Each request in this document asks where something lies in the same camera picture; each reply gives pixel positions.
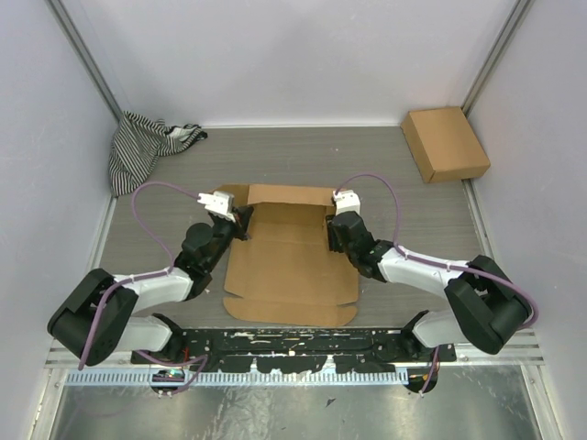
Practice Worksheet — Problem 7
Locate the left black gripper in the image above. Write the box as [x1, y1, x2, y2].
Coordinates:
[206, 205, 254, 270]

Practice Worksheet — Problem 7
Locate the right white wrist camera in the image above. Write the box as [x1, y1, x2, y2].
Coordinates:
[332, 190, 361, 215]

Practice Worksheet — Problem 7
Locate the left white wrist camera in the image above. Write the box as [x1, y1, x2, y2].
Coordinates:
[197, 191, 235, 222]

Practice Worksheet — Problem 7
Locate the slotted grey cable duct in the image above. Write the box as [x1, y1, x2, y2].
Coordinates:
[65, 368, 409, 386]

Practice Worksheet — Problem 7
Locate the aluminium frame rail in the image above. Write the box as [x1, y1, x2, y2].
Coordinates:
[44, 329, 545, 369]

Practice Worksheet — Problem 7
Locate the striped black white cloth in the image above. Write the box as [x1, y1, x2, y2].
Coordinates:
[108, 111, 208, 197]

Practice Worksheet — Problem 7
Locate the brown cardboard box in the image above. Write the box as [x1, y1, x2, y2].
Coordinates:
[401, 106, 491, 183]
[220, 184, 360, 327]

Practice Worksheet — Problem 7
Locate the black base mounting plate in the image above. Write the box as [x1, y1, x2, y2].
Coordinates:
[148, 327, 457, 374]

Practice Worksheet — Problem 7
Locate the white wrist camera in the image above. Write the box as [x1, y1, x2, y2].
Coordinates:
[332, 190, 361, 215]
[197, 191, 235, 222]

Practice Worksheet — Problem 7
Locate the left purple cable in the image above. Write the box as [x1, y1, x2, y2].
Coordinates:
[77, 181, 213, 398]

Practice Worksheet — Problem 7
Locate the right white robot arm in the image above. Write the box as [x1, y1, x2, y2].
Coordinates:
[327, 211, 537, 362]

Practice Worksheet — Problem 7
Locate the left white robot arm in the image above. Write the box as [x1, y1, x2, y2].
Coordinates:
[47, 205, 254, 367]

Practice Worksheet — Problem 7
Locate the folded brown cardboard box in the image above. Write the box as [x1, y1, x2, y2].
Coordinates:
[401, 106, 491, 183]

